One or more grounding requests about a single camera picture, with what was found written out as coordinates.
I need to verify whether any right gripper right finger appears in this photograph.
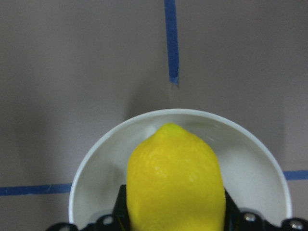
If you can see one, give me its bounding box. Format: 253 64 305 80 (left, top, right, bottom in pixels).
224 191 308 231

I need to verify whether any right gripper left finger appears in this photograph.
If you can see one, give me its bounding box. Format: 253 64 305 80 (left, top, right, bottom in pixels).
48 185 130 231

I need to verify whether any yellow lemon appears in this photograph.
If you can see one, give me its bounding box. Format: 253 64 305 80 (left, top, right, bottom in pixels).
127 124 226 231

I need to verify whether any beige ceramic bowl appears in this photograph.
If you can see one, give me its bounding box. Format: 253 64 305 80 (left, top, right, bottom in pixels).
68 109 292 228

